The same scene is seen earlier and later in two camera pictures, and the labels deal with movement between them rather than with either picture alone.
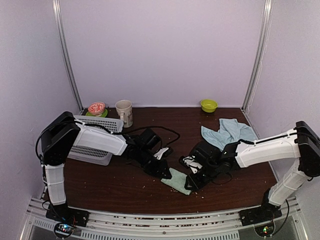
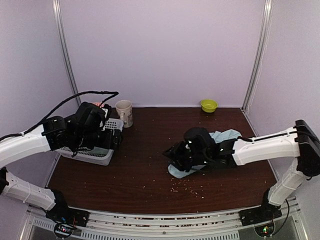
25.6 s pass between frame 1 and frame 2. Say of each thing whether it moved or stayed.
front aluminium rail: stayed
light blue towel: moved
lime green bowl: stayed
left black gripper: moved
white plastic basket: stayed
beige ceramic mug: stayed
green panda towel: moved
